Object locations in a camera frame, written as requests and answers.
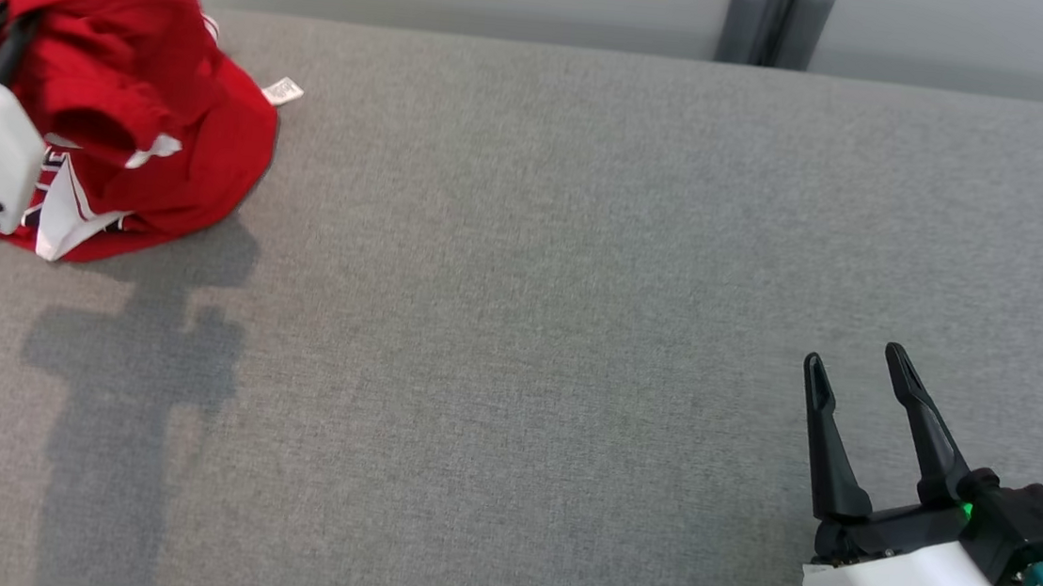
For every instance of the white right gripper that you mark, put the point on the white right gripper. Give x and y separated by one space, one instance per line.
894 571

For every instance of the red basketball jersey black lettering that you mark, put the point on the red basketball jersey black lettering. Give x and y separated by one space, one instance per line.
212 162

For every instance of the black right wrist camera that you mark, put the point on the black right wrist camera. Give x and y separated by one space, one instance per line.
1025 526

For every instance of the upright grey metal frame post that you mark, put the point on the upright grey metal frame post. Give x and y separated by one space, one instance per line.
776 23

